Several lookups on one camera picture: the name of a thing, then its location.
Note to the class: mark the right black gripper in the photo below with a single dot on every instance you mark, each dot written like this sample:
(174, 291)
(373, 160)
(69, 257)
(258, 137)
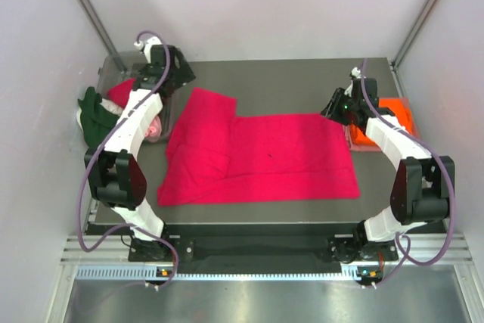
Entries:
(331, 110)

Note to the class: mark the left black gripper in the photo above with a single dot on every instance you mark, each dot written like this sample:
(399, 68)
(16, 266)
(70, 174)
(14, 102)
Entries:
(183, 74)

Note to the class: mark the red t shirt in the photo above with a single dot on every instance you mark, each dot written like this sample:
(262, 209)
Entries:
(119, 94)

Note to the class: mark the magenta t shirt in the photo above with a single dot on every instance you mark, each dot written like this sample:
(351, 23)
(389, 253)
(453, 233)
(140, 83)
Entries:
(215, 156)

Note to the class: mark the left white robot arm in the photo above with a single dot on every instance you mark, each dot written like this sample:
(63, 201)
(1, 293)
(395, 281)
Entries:
(114, 176)

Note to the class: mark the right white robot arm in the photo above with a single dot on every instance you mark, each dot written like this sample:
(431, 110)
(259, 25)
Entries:
(424, 188)

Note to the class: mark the folded salmon pink t shirt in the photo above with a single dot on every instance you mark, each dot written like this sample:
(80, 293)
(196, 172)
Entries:
(359, 143)

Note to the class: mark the folded orange t shirt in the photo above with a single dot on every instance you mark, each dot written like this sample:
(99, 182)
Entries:
(397, 115)

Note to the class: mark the light pink t shirt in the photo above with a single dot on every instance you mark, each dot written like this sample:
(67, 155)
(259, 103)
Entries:
(154, 130)

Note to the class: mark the grey plastic bin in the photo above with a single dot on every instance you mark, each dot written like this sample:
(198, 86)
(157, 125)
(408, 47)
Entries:
(116, 70)

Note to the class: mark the white t shirt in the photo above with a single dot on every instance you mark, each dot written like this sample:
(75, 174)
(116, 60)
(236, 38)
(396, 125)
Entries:
(107, 105)

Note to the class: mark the dark green t shirt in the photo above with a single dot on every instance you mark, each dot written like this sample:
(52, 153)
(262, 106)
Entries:
(97, 122)

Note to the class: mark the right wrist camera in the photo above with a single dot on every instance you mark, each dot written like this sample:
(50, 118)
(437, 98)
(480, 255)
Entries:
(356, 75)

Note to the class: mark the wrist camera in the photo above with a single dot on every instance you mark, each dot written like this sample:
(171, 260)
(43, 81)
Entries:
(145, 46)
(356, 75)

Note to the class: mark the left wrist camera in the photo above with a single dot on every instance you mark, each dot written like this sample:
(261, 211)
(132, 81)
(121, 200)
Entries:
(145, 46)

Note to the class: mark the left aluminium frame post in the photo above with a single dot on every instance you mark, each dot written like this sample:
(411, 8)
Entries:
(94, 19)

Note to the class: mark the aluminium frame post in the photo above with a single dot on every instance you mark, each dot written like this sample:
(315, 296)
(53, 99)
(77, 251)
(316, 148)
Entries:
(420, 21)
(94, 19)

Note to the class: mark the right aluminium frame post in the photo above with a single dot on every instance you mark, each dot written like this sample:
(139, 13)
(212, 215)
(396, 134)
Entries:
(420, 21)

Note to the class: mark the slotted grey cable duct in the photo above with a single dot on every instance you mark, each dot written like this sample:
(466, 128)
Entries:
(158, 274)

